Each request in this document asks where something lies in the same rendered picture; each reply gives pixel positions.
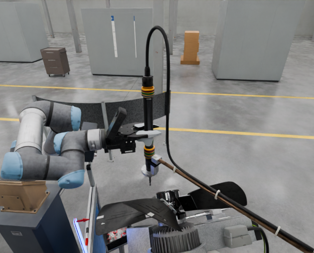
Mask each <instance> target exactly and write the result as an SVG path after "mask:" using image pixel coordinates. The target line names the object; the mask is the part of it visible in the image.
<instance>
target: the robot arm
mask: <svg viewBox="0 0 314 253"><path fill-rule="evenodd" d="M126 115H127V113H126V110H125V108H122V107H119V108H118V109H117V111H116V113H115V116H114V118H113V120H112V122H111V124H110V126H109V128H108V130H107V132H106V131H105V129H101V130H100V129H94V130H85V131H78V130H79V127H80V121H81V110H80V109H79V108H77V107H74V106H69V105H64V104H60V103H55V102H50V101H45V100H42V101H36V102H33V103H30V104H28V105H27V106H25V107H24V108H23V109H22V111H21V112H20V115H19V121H20V123H21V125H20V129H19V133H18V137H17V140H15V141H13V142H12V145H11V147H10V152H7V153H6V154H5V156H4V160H3V164H2V169H1V176H0V180H20V181H27V180H45V181H58V186H59V187H60V188H65V189H74V188H78V187H80V186H81V185H83V183H84V173H85V152H87V151H94V150H101V149H102V148H103V149H104V152H105V153H108V150H114V149H120V151H121V154H126V153H135V148H136V142H135V141H136V140H137V141H138V142H144V144H145V145H146V146H151V144H152V141H153V138H154V137H155V136H158V135H161V134H162V132H159V131H157V130H154V131H144V123H143V122H134V123H130V124H125V125H121V124H122V123H123V121H124V119H125V118H126ZM43 126H46V127H50V131H49V133H48V136H47V138H46V141H44V142H43ZM73 131H74V132H73ZM125 151H132V152H125Z"/></svg>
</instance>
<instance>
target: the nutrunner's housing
mask: <svg viewBox="0 0 314 253"><path fill-rule="evenodd" d="M142 86H143V87H152V86H153V78H152V76H151V75H150V67H145V69H144V76H143V78H142ZM150 161H151V159H147V158H145V165H146V170H147V171H149V172H150V164H149V162H150Z"/></svg>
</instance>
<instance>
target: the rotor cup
mask: <svg viewBox="0 0 314 253"><path fill-rule="evenodd" d="M179 192H180V191H179V189H175V190H168V191H162V192H157V193H156V198H157V199H164V200H165V201H166V202H167V203H171V207H172V208H173V209H175V210H176V218H177V220H178V219H182V218H185V217H186V216H187V215H186V212H180V207H181V206H182V205H181V203H180V201H179V199H178V197H179ZM166 193H167V197H168V199H167V200H166Z"/></svg>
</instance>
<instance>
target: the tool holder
mask: <svg viewBox="0 0 314 253"><path fill-rule="evenodd" d="M156 155H157V156H158V157H157V158H155V157H153V156H152V157H151V161H150V162H149V164H150V172H149V171H147V170H146V165H143V167H142V169H141V172H142V174H143V175H145V176H147V177H152V176H155V175H156V174H157V173H158V171H159V164H161V163H160V162H159V161H158V160H159V159H162V157H161V156H160V155H158V154H156Z"/></svg>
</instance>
